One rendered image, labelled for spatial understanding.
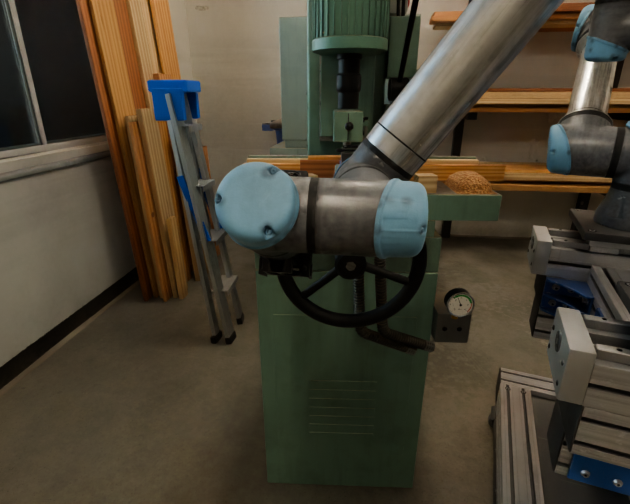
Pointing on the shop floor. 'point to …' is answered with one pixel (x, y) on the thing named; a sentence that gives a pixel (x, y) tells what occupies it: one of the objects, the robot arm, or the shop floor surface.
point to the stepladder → (198, 197)
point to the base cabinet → (340, 386)
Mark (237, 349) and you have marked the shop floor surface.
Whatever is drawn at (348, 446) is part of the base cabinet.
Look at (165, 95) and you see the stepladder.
